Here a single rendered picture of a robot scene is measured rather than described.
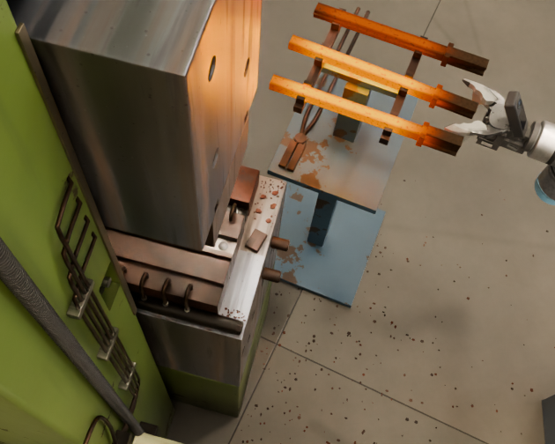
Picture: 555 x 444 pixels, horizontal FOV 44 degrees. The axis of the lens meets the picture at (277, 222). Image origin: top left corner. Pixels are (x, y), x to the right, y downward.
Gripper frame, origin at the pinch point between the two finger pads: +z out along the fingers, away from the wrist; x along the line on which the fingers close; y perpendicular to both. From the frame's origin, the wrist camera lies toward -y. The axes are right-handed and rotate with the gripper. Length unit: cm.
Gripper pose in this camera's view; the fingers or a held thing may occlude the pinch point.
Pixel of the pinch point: (454, 100)
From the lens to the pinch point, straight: 165.0
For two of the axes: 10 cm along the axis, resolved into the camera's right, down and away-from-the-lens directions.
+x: 3.9, -8.2, 4.2
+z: -9.2, -3.8, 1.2
